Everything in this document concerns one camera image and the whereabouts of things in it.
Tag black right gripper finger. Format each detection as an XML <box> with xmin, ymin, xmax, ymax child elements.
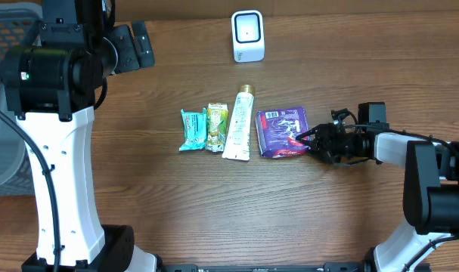
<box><xmin>296</xmin><ymin>126</ymin><xmax>322</xmax><ymax>140</ymax></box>
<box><xmin>296</xmin><ymin>138</ymin><xmax>321</xmax><ymax>155</ymax></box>

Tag purple sanitary pad pack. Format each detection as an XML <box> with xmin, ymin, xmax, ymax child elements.
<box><xmin>256</xmin><ymin>107</ymin><xmax>309</xmax><ymax>159</ymax></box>

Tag white cream tube gold cap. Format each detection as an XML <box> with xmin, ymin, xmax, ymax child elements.
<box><xmin>222</xmin><ymin>85</ymin><xmax>255</xmax><ymax>162</ymax></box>

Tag teal snack bar wrapper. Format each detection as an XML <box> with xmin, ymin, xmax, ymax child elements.
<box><xmin>179</xmin><ymin>107</ymin><xmax>207</xmax><ymax>151</ymax></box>

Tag green yellow drink carton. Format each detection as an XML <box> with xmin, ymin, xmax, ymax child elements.
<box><xmin>206</xmin><ymin>103</ymin><xmax>228</xmax><ymax>153</ymax></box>

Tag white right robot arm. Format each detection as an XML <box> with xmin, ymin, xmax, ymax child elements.
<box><xmin>296</xmin><ymin>122</ymin><xmax>459</xmax><ymax>271</ymax></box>

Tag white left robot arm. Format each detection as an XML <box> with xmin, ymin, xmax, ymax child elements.
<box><xmin>0</xmin><ymin>1</ymin><xmax>162</xmax><ymax>272</ymax></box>

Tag white barcode scanner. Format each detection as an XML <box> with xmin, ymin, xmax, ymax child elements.
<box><xmin>231</xmin><ymin>10</ymin><xmax>265</xmax><ymax>63</ymax></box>

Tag grey plastic mesh basket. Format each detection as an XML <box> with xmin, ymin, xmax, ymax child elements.
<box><xmin>0</xmin><ymin>2</ymin><xmax>42</xmax><ymax>196</ymax></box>

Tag black mounting rail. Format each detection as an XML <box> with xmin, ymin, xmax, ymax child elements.
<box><xmin>158</xmin><ymin>261</ymin><xmax>377</xmax><ymax>272</ymax></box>

